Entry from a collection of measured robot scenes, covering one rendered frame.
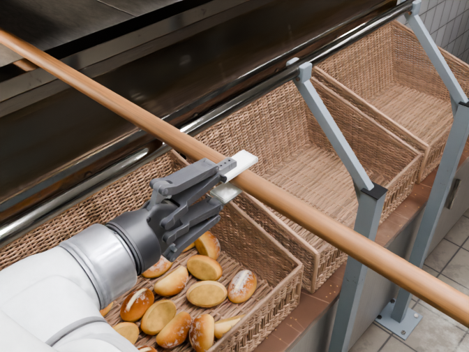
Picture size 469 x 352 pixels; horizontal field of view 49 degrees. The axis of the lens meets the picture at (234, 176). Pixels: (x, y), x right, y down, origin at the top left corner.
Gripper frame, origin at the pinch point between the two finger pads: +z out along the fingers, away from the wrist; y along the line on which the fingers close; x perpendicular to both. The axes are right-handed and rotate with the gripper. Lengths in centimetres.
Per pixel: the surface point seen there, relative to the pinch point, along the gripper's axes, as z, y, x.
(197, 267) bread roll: 16, 56, -29
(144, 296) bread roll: 1, 56, -31
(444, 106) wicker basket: 143, 60, -21
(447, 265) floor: 125, 119, 5
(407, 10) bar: 82, 3, -17
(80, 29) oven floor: 15, 2, -63
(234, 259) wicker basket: 28, 60, -26
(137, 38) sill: 24, 3, -54
